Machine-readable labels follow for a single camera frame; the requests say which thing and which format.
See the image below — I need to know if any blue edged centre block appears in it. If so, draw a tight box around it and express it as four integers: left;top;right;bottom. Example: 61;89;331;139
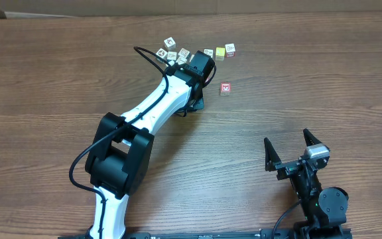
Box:
176;56;188;65

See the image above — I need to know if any blue edged rear block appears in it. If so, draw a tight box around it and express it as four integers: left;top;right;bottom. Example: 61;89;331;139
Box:
178;48;191;59

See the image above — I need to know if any cluster block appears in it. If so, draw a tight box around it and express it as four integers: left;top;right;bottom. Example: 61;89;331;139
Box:
163;37;176;51
156;48;168;62

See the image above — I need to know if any red number 3 block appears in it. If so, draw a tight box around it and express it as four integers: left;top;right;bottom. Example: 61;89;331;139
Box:
225;43;236;57

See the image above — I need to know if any brown cardboard backdrop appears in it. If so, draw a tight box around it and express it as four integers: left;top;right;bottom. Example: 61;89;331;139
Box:
0;0;382;19

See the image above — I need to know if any small rear centre block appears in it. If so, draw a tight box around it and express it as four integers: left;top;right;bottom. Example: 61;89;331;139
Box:
166;51;178;62

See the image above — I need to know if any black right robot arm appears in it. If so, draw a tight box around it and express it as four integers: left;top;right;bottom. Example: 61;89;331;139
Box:
264;128;353;239

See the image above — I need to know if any yellow top hand block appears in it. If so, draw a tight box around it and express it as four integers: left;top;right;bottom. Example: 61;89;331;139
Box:
215;47;225;61

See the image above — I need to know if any far left cluster block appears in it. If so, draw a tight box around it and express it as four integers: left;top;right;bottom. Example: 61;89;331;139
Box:
156;48;168;62

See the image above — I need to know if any blue edged block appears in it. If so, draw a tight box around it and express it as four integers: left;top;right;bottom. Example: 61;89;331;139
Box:
178;48;191;59
176;56;188;65

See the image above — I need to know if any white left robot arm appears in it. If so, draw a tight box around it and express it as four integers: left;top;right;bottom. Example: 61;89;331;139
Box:
85;51;216;238

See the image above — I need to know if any far rear cluster block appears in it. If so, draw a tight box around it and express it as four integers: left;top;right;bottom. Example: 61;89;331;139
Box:
163;37;176;51

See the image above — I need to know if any red E block front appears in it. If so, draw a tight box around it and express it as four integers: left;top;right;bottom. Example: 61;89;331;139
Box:
220;82;231;96

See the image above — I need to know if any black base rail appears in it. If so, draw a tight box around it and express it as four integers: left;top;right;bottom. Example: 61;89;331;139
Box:
58;229;353;239

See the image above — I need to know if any green B letter block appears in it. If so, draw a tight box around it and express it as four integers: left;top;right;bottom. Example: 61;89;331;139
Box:
204;49;214;58

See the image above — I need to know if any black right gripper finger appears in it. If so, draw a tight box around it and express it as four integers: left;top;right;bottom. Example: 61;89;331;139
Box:
264;137;281;171
303;128;321;147

